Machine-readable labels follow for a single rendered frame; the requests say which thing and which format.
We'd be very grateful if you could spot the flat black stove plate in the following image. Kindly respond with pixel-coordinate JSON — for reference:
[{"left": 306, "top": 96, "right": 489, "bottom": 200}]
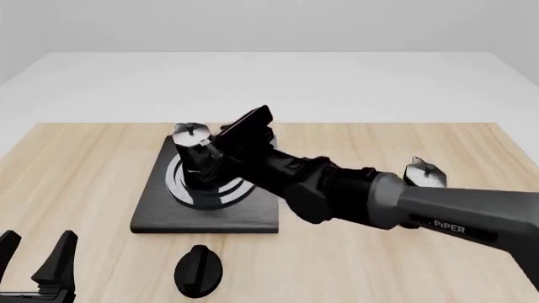
[{"left": 130, "top": 137, "right": 280, "bottom": 235}]

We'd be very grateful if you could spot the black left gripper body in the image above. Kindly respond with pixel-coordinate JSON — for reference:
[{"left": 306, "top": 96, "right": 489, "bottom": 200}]
[{"left": 0, "top": 282, "right": 78, "bottom": 303}]

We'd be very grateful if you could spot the silver and black moka pot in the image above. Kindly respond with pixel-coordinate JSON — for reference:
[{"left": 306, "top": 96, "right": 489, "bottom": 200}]
[
  {"left": 399, "top": 156, "right": 448, "bottom": 230},
  {"left": 171, "top": 121, "right": 225, "bottom": 192}
]

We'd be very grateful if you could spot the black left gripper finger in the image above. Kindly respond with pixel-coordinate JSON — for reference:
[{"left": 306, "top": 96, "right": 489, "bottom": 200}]
[
  {"left": 0, "top": 230, "right": 23, "bottom": 280},
  {"left": 31, "top": 230, "right": 79, "bottom": 287}
]

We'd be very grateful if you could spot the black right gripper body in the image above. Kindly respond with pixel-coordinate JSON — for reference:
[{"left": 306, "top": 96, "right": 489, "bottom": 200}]
[{"left": 214, "top": 124, "right": 280, "bottom": 166}]

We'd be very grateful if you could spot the round black stove knob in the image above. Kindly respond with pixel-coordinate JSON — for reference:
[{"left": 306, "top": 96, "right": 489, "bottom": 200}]
[{"left": 173, "top": 244, "right": 223, "bottom": 298}]

